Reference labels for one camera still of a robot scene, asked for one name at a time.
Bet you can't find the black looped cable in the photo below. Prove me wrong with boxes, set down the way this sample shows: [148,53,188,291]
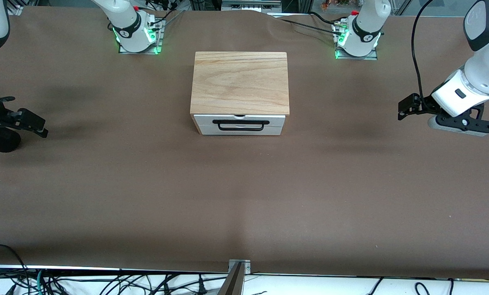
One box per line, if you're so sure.
[0,244,29,287]

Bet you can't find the black cable across table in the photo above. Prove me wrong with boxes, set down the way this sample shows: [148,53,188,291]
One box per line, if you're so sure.
[269,11,343,35]

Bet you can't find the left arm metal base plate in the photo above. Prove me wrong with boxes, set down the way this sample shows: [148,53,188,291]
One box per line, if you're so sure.
[335,47,378,61]

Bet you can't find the white drawer with black handle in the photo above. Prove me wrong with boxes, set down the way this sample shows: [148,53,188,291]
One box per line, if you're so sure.
[193,114,286,132]

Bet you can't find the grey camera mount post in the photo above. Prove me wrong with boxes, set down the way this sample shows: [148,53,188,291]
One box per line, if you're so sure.
[217,259,252,295]

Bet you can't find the black arm base cable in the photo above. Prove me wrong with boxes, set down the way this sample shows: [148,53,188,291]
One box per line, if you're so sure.
[144,0,186,27]

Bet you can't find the wooden drawer cabinet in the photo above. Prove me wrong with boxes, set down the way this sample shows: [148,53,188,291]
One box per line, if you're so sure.
[190,51,290,136]

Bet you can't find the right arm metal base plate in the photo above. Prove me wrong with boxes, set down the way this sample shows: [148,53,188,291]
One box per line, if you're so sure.
[118,39,163,55]

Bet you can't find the white socket strip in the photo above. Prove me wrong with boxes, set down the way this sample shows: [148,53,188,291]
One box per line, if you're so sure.
[221,0,283,13]

